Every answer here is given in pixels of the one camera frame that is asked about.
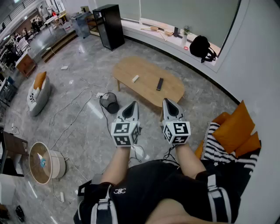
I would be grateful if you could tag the small orange sofa cushion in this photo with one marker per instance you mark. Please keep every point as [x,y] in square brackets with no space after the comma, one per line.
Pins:
[249,145]

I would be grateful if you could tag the black wire waste bin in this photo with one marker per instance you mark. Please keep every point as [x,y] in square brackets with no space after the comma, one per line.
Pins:
[111,106]

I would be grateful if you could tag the white vase with plant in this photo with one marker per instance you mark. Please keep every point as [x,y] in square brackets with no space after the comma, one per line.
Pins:
[184,38]

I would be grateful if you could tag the brown wooden cabinet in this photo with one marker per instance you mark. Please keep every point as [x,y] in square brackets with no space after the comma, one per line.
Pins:
[25,64]

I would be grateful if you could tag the black cabinet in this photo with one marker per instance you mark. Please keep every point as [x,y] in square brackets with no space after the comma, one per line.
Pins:
[111,26]

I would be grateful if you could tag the person's left forearm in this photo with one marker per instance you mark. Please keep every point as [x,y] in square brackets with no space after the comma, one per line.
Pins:
[117,164]

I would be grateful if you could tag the white panda cushion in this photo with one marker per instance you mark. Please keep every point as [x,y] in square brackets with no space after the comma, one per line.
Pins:
[33,96]

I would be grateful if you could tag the black stand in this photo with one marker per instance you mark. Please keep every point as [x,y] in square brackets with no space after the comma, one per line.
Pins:
[176,31]

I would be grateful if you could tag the black backpack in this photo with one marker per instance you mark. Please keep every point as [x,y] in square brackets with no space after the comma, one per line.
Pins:
[200,47]

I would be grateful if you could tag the grey round armchair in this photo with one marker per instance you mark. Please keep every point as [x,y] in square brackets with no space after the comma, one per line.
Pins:
[40,102]

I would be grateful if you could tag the small blue object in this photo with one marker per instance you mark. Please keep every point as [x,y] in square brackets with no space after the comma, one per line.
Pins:
[43,162]

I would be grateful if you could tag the black white striped blanket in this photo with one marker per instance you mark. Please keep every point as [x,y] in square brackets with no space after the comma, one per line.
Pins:
[214,146]

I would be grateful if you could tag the orange armchair cushion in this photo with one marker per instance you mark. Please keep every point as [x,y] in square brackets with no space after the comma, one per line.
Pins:
[39,79]

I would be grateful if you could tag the wooden coffee table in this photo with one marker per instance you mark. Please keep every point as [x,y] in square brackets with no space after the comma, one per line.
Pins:
[148,71]

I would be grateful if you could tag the round wooden side table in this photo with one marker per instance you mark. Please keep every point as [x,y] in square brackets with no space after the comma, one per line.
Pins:
[39,166]

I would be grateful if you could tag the black flat board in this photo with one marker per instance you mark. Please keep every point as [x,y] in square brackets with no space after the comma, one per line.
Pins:
[84,184]

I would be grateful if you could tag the small white flat device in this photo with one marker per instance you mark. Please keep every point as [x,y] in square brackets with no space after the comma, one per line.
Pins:
[65,67]

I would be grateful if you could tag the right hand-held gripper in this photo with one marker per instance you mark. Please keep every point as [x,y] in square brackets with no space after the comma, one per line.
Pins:
[178,133]

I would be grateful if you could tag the person's black shirt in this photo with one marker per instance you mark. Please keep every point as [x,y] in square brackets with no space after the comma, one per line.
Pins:
[157,186]

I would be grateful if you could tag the wooden steps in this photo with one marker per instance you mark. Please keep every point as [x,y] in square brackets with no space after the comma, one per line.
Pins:
[59,44]

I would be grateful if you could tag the small wicker basket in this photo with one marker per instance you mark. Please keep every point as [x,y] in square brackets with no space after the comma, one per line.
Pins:
[169,33]

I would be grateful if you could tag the person's right forearm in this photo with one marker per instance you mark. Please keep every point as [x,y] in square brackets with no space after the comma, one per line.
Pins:
[188,159]

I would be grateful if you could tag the dark wooden desk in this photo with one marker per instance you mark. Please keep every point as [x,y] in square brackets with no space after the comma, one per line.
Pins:
[11,148]

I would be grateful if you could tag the large orange sofa cushion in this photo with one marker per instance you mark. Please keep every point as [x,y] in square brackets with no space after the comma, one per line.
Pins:
[234,129]

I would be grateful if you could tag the slim white power strip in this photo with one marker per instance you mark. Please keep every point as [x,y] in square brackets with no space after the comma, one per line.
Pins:
[62,197]

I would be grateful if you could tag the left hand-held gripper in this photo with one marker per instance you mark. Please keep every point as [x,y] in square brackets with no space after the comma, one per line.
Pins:
[122,134]

